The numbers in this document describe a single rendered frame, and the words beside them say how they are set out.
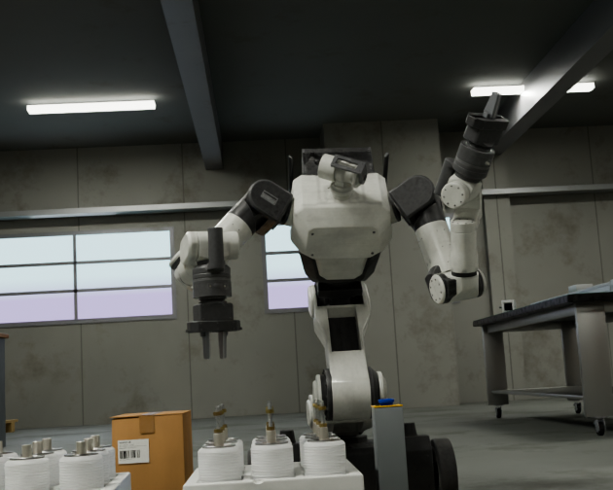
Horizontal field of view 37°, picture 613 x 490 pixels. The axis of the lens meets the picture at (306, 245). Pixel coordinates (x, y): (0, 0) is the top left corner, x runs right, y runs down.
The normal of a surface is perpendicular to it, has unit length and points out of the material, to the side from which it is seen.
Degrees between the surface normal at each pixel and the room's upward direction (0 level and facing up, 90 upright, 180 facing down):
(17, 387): 90
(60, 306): 90
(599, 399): 90
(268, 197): 83
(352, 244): 142
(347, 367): 50
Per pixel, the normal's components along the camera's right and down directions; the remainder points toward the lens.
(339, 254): 0.04, 0.69
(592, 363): 0.04, -0.14
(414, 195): -0.28, -0.28
